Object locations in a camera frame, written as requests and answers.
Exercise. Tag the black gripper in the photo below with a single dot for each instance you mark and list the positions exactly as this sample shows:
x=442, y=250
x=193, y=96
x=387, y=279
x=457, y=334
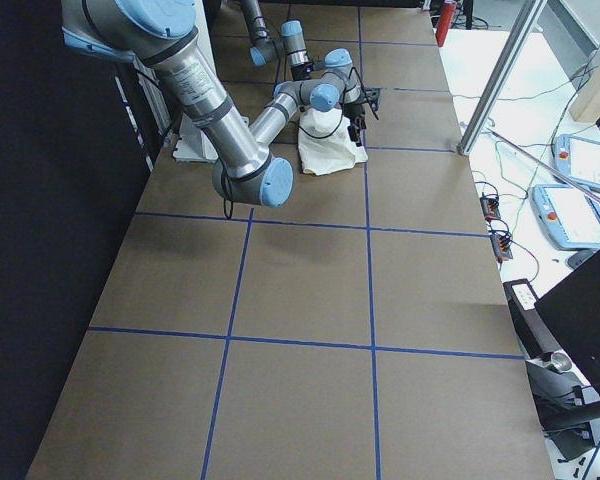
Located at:
x=353, y=111

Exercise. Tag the cream long-sleeve cat shirt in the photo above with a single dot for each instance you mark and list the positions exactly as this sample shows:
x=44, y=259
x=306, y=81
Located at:
x=324, y=144

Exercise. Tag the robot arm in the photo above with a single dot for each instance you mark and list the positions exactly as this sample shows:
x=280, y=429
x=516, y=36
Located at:
x=289, y=44
x=164, y=37

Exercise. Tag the red fire extinguisher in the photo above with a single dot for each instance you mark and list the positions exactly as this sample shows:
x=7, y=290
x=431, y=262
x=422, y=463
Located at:
x=447, y=12

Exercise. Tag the far orange connector block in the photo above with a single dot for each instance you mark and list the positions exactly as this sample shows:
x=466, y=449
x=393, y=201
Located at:
x=490, y=207

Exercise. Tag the orange connector block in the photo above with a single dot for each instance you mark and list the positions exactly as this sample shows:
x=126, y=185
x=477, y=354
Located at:
x=501, y=244
x=490, y=207

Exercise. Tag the near orange connector block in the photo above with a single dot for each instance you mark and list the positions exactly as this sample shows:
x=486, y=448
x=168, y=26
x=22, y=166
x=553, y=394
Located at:
x=501, y=244

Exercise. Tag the near blue teach pendant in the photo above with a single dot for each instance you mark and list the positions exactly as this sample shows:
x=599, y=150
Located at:
x=568, y=217

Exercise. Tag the blue teach pendant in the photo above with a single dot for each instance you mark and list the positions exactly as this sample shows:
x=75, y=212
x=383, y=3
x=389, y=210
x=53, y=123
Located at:
x=568, y=217
x=578, y=159

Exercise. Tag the far blue teach pendant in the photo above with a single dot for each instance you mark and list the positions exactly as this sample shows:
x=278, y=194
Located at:
x=578, y=159

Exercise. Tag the black box with label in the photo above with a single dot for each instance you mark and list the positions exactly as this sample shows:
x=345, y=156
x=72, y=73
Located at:
x=534, y=335

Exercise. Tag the black monitor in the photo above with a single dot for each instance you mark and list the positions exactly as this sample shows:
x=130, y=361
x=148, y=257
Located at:
x=571, y=311

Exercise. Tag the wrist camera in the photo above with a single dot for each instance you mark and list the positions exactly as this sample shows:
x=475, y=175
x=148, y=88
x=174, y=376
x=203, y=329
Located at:
x=372, y=98

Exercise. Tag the grey aluminium post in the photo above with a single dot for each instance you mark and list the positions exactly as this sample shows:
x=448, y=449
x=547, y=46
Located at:
x=524, y=24

